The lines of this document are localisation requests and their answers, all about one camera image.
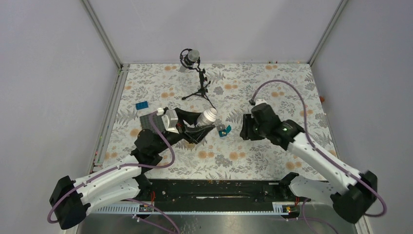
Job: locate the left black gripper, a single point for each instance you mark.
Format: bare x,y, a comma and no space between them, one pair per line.
191,134

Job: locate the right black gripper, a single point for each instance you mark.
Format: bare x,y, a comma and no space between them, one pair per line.
246,132

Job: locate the white pill bottle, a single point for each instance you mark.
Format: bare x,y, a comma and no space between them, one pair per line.
207,117

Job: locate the teal pill organizer box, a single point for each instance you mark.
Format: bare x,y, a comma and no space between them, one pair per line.
223,130

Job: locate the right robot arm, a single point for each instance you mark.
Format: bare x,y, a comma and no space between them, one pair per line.
347,190

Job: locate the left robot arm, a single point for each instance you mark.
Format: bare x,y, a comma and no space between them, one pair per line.
74,199

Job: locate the amber glass pill bottle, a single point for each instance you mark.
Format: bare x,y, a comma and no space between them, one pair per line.
189,146

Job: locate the floral table mat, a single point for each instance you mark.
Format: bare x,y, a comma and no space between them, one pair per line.
289,89

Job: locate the grey lego baseplate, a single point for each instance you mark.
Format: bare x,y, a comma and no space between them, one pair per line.
148,122

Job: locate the blue lego brick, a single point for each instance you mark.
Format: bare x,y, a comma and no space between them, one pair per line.
141,105

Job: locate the black base frame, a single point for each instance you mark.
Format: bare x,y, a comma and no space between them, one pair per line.
179,195

